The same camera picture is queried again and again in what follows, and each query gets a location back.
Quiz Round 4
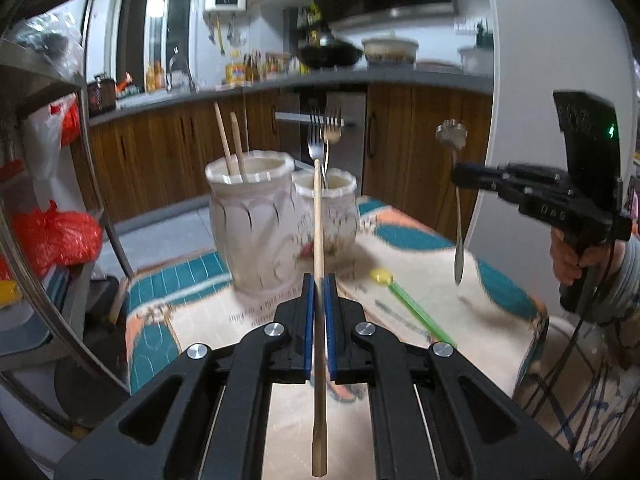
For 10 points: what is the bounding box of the white ceramic casserole pot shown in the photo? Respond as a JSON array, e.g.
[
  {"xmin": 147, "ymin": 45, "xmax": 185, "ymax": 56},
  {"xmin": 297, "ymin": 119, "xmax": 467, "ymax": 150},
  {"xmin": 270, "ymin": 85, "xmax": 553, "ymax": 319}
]
[{"xmin": 361, "ymin": 36, "xmax": 419, "ymax": 65}]

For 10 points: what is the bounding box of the wooden kitchen cabinet counter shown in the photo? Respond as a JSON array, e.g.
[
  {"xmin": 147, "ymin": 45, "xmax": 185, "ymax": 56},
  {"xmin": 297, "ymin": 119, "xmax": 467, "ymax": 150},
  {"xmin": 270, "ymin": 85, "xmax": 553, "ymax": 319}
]
[{"xmin": 70, "ymin": 68, "xmax": 494, "ymax": 237}]

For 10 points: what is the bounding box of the yellow oil bottle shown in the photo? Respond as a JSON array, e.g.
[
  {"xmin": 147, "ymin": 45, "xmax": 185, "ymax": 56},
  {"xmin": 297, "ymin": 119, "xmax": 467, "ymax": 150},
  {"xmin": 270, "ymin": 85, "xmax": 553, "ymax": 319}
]
[{"xmin": 224, "ymin": 50, "xmax": 246, "ymax": 84}]

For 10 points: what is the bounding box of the gold black handled fork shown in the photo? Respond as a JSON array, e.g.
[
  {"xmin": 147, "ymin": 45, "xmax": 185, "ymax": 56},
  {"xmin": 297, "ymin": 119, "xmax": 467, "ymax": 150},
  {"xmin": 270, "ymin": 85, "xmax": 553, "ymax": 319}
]
[{"xmin": 322, "ymin": 108, "xmax": 343, "ymax": 170}]

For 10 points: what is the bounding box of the white ceramic double utensil holder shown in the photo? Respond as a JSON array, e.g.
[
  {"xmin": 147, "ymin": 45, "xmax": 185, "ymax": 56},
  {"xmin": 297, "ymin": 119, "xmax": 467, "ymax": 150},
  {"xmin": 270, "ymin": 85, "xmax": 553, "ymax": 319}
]
[{"xmin": 204, "ymin": 148, "xmax": 360, "ymax": 298}]

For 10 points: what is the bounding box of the wooden chopstick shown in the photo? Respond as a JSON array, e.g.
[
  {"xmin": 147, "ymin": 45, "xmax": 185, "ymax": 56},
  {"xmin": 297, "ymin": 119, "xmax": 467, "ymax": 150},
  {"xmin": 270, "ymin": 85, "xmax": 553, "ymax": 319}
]
[
  {"xmin": 311, "ymin": 159, "xmax": 328, "ymax": 478},
  {"xmin": 230, "ymin": 112, "xmax": 247, "ymax": 183},
  {"xmin": 214, "ymin": 101, "xmax": 236, "ymax": 176}
]

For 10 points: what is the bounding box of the dark red cooking pot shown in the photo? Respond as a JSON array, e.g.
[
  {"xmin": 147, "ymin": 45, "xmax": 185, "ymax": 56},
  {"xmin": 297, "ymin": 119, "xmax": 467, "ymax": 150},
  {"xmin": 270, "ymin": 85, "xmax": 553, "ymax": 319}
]
[{"xmin": 87, "ymin": 73, "xmax": 116, "ymax": 117}]

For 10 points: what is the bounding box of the metal storage shelf rack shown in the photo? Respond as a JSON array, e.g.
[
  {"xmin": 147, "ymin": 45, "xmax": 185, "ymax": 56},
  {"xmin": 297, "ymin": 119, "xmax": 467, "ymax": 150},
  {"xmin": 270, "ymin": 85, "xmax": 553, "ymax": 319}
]
[{"xmin": 0, "ymin": 0, "xmax": 134, "ymax": 441}]

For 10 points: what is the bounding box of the yellow green plastic spoon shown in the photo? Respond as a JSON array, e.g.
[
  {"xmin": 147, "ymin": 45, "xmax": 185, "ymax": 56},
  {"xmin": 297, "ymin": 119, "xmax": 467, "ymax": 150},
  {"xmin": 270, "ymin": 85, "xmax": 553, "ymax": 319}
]
[{"xmin": 370, "ymin": 268, "xmax": 457, "ymax": 348}]

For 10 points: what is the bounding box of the kitchen sink faucet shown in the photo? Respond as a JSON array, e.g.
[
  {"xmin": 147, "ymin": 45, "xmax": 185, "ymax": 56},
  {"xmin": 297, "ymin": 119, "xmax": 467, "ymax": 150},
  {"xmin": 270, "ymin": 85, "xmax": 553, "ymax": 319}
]
[{"xmin": 166, "ymin": 47, "xmax": 196, "ymax": 93}]

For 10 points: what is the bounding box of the black wok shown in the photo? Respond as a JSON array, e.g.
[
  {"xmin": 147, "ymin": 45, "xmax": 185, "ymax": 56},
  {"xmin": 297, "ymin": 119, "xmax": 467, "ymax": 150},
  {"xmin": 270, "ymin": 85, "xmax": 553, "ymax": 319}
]
[{"xmin": 298, "ymin": 32, "xmax": 363, "ymax": 70}]

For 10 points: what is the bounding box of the stainless steel built-in oven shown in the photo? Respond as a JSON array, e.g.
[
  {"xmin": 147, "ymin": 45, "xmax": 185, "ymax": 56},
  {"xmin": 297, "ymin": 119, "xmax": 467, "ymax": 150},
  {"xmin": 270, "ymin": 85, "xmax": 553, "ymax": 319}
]
[{"xmin": 272, "ymin": 86, "xmax": 367, "ymax": 188}]

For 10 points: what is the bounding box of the silver metal spoon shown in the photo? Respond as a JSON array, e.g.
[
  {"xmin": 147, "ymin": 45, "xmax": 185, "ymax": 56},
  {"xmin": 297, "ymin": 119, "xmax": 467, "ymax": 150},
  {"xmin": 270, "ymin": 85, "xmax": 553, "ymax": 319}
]
[{"xmin": 435, "ymin": 119, "xmax": 468, "ymax": 285}]

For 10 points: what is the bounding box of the white red plastic bag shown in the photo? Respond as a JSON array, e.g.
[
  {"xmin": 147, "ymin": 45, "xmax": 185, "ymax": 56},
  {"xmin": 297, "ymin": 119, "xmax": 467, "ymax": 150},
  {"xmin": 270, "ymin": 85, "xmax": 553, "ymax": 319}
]
[{"xmin": 22, "ymin": 93, "xmax": 80, "ymax": 181}]

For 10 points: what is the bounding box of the silver metal fork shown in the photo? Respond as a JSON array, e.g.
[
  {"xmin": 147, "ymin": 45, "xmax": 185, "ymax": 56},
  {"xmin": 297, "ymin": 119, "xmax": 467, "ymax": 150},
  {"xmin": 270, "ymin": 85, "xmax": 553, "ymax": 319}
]
[{"xmin": 307, "ymin": 108, "xmax": 328, "ymax": 188}]

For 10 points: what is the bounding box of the person's right hand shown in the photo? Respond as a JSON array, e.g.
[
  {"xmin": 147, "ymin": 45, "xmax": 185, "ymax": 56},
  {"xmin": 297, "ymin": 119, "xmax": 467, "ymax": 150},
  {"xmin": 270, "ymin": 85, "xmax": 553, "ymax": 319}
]
[{"xmin": 550, "ymin": 228, "xmax": 626, "ymax": 285}]

